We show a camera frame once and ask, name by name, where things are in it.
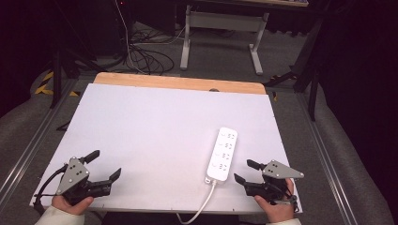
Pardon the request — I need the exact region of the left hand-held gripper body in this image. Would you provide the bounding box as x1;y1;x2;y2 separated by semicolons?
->
55;157;113;206

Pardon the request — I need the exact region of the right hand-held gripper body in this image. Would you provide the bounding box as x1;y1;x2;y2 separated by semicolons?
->
243;159;305;203

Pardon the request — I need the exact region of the person's left hand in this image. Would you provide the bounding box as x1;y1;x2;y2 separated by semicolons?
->
51;195;95;217

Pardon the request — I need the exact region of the person's right hand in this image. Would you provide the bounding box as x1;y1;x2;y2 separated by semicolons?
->
253;177;296;224

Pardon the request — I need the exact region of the white power strip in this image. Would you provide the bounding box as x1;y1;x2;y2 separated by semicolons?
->
205;126;238;186

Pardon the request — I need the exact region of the white board sheet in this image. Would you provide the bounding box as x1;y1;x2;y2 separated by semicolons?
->
29;82;303;216

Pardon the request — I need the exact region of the yellow black floor tape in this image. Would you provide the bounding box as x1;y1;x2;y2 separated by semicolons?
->
33;70;81;98

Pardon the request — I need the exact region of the black tripod stand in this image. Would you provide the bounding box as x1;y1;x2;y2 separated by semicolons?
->
50;0;106;110

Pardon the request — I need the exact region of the black metal stand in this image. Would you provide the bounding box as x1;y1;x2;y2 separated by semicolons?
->
263;17;325;122

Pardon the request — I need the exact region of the wooden table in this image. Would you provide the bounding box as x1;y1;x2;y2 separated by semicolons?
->
93;71;268;96

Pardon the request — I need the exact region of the wooden desk top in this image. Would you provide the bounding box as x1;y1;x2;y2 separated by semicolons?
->
193;0;310;8

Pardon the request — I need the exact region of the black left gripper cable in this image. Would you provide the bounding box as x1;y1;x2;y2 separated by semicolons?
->
32;164;69;215

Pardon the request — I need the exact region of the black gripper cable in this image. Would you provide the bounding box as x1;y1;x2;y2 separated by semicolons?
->
32;164;69;215
275;184;299;208

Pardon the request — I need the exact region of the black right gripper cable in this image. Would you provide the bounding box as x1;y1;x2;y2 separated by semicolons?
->
275;184;299;208

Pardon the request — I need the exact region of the white power strip cable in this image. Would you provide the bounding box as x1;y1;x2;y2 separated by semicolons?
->
176;179;219;225

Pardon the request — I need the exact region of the metal floor rail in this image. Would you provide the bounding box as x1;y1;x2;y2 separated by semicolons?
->
295;93;356;225
0;78;79;203

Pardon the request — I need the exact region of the black floor cable bundle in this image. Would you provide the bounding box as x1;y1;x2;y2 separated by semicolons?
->
124;29;176;76

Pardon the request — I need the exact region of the thin white floor cable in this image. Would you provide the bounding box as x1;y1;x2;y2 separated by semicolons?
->
114;0;148;75

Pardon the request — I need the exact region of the grey metal desk frame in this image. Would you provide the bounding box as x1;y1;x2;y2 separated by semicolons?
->
179;4;270;76

